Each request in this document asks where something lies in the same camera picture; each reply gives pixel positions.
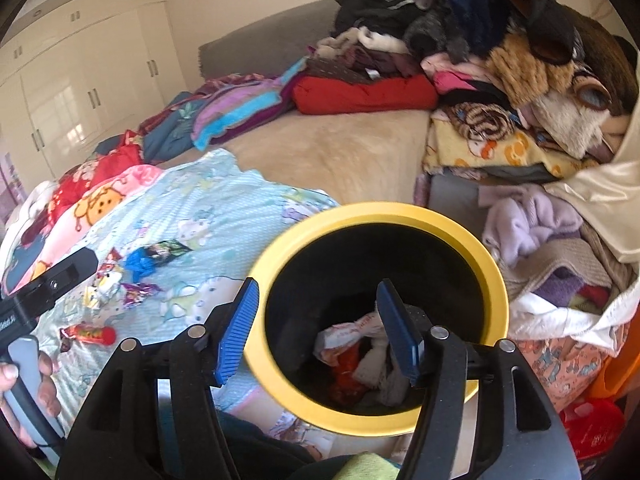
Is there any white red printed wrapper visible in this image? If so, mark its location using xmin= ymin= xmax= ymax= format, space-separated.
xmin=314 ymin=310 xmax=387 ymax=367

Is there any red folded cloth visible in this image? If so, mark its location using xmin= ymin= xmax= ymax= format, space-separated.
xmin=292 ymin=74 xmax=440 ymax=113

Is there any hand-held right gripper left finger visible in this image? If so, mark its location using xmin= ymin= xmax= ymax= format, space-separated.
xmin=57 ymin=277 xmax=261 ymax=480

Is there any pile of mixed clothes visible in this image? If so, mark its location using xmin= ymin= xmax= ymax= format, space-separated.
xmin=305 ymin=0 xmax=640 ymax=181

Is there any pink patterned cloth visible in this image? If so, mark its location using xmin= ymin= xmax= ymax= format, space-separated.
xmin=515 ymin=327 xmax=626 ymax=402

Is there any grey upholstered headboard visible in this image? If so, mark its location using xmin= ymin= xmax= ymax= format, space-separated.
xmin=198 ymin=0 xmax=343 ymax=81

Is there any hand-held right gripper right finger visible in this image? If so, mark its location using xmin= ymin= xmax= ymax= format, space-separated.
xmin=376 ymin=280 xmax=583 ymax=480

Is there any red floral quilt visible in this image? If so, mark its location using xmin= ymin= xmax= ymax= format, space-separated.
xmin=52 ymin=130 xmax=147 ymax=201

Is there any white wardrobe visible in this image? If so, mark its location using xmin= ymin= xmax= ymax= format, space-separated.
xmin=0 ymin=0 xmax=188 ymax=176

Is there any person's left hand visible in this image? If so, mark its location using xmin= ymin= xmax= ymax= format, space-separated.
xmin=0 ymin=350 xmax=60 ymax=448

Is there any beige fleece bed sheet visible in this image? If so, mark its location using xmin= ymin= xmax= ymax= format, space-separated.
xmin=220 ymin=107 xmax=433 ymax=208

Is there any yellow cartoon blanket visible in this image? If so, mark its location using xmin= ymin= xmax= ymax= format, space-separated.
xmin=422 ymin=110 xmax=601 ymax=181

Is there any yellow waste bin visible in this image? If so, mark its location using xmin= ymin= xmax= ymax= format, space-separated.
xmin=244 ymin=201 xmax=511 ymax=436

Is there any cream satin cloth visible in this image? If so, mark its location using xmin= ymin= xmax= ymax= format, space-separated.
xmin=545 ymin=125 xmax=640 ymax=233

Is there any red candy tube wrapper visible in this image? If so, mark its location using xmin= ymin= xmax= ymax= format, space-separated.
xmin=60 ymin=324 xmax=117 ymax=353

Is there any blue crumpled wrapper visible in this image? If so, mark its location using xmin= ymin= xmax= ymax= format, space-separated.
xmin=124 ymin=246 xmax=162 ymax=283

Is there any pink cartoon bear blanket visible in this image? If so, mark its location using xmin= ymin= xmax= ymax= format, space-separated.
xmin=0 ymin=165 xmax=166 ymax=293

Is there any red plastic bag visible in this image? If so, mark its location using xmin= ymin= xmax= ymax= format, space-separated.
xmin=560 ymin=397 xmax=632 ymax=462

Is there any white crumpled tissue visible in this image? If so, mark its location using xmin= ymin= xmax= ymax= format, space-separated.
xmin=350 ymin=335 xmax=426 ymax=407

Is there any magenta foil wrapper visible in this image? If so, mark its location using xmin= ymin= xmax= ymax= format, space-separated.
xmin=120 ymin=280 xmax=160 ymax=308

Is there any orange red crumpled wrapper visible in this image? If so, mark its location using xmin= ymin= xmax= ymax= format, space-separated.
xmin=330 ymin=355 xmax=372 ymax=402

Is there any blue floral quilt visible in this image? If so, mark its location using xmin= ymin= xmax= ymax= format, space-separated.
xmin=95 ymin=91 xmax=211 ymax=163

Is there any dark printed snack wrapper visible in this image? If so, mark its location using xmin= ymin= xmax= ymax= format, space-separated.
xmin=145 ymin=240 xmax=193 ymax=262

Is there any purple striped pillow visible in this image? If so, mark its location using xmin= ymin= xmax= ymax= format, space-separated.
xmin=192 ymin=57 xmax=308 ymax=151

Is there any blue cartoon cat blanket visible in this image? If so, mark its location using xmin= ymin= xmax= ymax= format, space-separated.
xmin=37 ymin=149 xmax=341 ymax=433

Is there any red silver crumpled wrapper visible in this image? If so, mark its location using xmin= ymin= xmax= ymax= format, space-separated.
xmin=82 ymin=250 xmax=126 ymax=311

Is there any lavender fleece garment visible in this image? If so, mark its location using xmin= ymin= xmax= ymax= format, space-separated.
xmin=482 ymin=185 xmax=586 ymax=268

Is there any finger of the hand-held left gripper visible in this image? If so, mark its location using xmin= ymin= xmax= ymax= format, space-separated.
xmin=59 ymin=247 xmax=99 ymax=288

